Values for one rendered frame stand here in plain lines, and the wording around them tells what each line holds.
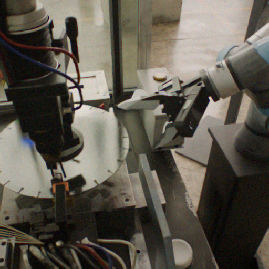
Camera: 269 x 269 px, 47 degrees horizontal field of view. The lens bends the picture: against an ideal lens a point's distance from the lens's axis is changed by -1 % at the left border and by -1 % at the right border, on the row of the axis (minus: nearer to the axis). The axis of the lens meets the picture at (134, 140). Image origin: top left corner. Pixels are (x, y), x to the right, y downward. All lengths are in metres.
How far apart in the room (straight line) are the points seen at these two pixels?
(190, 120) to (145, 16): 0.56
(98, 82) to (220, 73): 0.53
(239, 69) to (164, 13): 3.45
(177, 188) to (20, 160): 0.44
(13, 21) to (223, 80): 0.42
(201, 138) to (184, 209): 1.38
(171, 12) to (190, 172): 2.54
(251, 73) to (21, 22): 0.44
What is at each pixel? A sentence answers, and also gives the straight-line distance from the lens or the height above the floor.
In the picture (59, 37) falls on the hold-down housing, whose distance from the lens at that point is 0.54.
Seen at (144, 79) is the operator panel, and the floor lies 0.90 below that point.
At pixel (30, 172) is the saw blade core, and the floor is 0.95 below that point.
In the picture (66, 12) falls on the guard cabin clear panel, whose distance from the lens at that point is 1.11.
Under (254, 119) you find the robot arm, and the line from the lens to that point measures 1.01.
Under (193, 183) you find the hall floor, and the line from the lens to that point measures 1.95.
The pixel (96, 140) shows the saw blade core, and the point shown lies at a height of 0.95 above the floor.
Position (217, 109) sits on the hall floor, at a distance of 2.58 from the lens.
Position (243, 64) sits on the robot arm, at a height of 1.16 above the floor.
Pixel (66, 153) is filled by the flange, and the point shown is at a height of 0.96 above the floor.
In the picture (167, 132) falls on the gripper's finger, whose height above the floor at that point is 0.99.
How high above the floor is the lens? 1.46
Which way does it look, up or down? 42 degrees down
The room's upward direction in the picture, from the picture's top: straight up
